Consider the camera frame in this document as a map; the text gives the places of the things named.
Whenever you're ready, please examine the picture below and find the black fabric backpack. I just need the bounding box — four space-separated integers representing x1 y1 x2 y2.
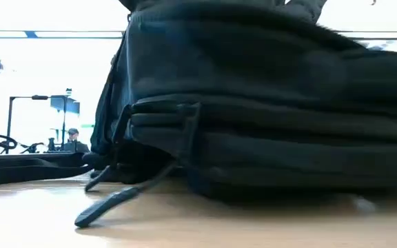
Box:
74 0 397 229

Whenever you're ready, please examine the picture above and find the person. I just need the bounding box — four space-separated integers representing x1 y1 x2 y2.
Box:
62 127 91 154

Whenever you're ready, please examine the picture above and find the blue lit monitor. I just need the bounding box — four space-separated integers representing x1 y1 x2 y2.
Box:
49 95 81 115

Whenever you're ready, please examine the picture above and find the black metal stand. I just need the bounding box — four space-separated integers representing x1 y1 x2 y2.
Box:
6 94 69 155

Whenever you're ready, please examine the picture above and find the black horizontal rig beam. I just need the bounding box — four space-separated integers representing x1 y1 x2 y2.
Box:
0 29 397 41

